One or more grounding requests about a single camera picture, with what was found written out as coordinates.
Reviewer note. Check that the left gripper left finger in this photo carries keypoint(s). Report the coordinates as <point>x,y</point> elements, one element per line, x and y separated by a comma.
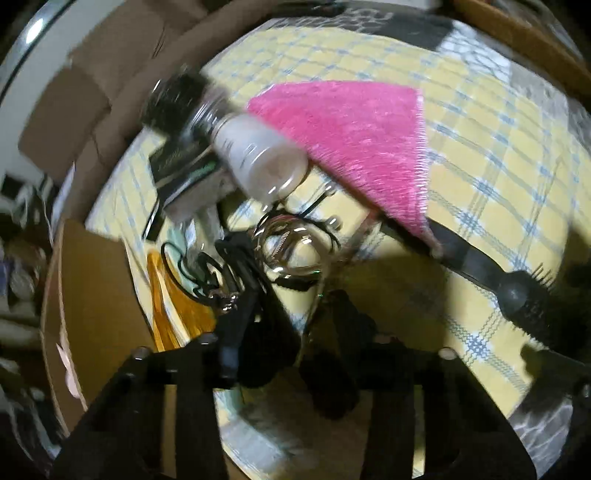
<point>144,406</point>

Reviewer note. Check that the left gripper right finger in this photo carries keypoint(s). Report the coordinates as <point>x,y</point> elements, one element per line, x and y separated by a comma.
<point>466,436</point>

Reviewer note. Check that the black hairbrush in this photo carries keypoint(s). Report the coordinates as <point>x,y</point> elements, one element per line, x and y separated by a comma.
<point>552,309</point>

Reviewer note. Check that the pink towel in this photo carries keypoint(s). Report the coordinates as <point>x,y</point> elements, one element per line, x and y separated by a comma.
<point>369,136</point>

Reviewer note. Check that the orange plastic massager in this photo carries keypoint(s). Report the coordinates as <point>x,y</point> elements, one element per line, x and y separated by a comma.
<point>176,318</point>

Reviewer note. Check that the black computer mouse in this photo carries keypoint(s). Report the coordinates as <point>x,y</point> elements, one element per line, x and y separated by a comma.
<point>255,339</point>

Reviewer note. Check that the cardboard box tray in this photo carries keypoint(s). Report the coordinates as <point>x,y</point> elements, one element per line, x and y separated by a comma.
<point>80,128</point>

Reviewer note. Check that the black flat stick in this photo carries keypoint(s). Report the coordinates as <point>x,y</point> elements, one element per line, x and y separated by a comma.
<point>154,223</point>

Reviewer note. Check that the yellow plaid table cloth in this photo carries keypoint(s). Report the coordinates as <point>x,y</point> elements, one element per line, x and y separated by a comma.
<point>505,175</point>

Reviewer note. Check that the clear plastic bottle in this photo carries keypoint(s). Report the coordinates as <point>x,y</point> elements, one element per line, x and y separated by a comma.
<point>265,164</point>

